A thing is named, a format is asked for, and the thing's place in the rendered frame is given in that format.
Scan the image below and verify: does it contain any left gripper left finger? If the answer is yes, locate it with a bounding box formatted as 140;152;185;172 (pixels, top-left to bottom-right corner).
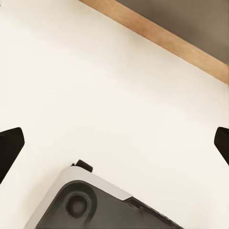
0;127;25;184

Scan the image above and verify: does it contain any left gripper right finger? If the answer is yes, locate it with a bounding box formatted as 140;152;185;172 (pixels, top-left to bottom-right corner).
214;127;229;165

